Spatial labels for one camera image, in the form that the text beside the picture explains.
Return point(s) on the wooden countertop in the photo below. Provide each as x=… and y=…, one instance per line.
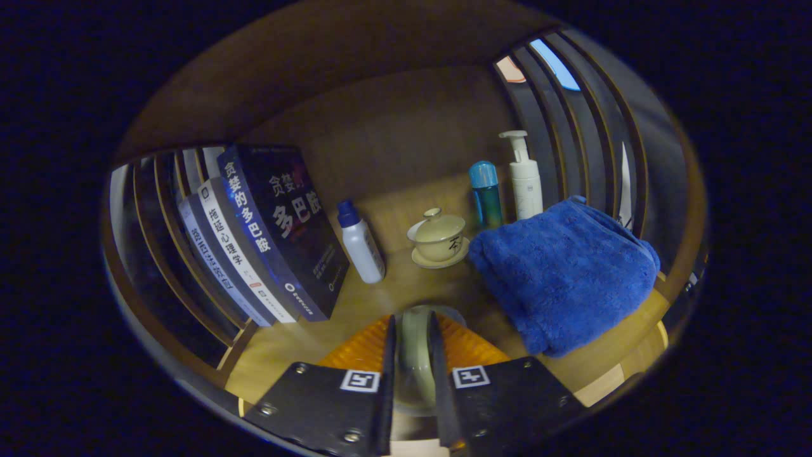
x=380, y=298

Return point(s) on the wooden cabinet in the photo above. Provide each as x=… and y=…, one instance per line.
x=393, y=139

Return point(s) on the teal bottle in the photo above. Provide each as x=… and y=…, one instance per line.
x=486, y=197

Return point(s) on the white bottle with blue cap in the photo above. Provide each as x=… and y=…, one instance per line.
x=363, y=247

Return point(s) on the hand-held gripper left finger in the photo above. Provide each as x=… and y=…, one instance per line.
x=387, y=406

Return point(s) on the light blue book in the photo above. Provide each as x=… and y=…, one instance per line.
x=219, y=273

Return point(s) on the blue folded towel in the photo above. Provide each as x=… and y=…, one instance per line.
x=564, y=273

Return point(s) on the dark blue book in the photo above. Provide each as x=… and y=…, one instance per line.
x=292, y=222

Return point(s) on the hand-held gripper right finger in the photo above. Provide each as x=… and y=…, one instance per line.
x=439, y=393

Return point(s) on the white book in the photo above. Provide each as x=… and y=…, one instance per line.
x=238, y=254

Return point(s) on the beige lidded teacup with saucer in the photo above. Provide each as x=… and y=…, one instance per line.
x=439, y=238

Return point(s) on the pale green oval dish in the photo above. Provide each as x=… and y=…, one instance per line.
x=412, y=355

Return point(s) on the white pump bottle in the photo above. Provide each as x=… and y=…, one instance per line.
x=526, y=184

